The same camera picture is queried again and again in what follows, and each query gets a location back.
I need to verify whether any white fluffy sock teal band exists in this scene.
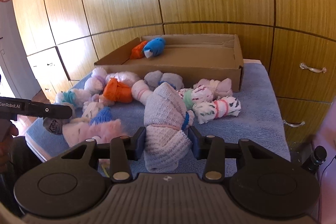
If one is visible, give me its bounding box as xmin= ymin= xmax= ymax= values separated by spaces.
xmin=55 ymin=88 xmax=92 ymax=109

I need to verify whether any pink fluffy googly-eyed toy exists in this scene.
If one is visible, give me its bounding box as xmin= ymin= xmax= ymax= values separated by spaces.
xmin=62 ymin=107 xmax=127 ymax=147

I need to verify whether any lilac and pink knit sock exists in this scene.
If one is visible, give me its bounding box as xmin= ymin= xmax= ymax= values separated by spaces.
xmin=144 ymin=83 xmax=195 ymax=173

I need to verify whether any orange sock bundle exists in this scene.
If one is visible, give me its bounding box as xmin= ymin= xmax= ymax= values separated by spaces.
xmin=103 ymin=78 xmax=133 ymax=103
xmin=130 ymin=40 xmax=148 ymax=60

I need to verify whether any blue sock with pink band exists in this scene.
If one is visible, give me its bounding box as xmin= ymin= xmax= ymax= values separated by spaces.
xmin=143 ymin=38 xmax=166 ymax=59

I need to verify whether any person's left hand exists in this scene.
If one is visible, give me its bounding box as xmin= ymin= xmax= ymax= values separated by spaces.
xmin=0 ymin=122 xmax=19 ymax=173

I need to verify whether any white sock with pink band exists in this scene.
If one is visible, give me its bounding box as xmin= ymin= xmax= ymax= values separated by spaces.
xmin=193 ymin=96 xmax=242 ymax=124

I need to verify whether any blue towel bed cover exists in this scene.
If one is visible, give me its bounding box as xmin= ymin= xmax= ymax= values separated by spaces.
xmin=26 ymin=63 xmax=290 ymax=176

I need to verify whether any pale pink rolled sock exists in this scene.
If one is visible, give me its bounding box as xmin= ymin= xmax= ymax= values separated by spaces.
xmin=131 ymin=80 xmax=153 ymax=106

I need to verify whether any white and lilac sock bundle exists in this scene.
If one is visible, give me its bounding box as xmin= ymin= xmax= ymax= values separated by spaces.
xmin=84 ymin=67 xmax=107 ymax=95

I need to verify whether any white sock with green band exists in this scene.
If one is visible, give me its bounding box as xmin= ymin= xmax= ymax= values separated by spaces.
xmin=177 ymin=78 xmax=234 ymax=111

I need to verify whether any large pale pink fluffy sock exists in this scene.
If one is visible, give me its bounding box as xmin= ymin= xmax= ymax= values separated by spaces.
xmin=105 ymin=71 xmax=141 ymax=88

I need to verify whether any grey sock bundle blue detail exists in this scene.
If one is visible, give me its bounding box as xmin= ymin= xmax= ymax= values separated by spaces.
xmin=144 ymin=71 xmax=185 ymax=91

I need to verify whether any brown cardboard box tray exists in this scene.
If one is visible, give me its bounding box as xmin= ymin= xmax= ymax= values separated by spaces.
xmin=94 ymin=34 xmax=244 ymax=92

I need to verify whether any wooden wardrobe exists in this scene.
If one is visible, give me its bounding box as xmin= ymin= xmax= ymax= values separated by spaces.
xmin=13 ymin=0 xmax=335 ymax=147

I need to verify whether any metal wardrobe handle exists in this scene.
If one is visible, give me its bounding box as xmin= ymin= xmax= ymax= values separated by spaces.
xmin=299 ymin=63 xmax=327 ymax=73

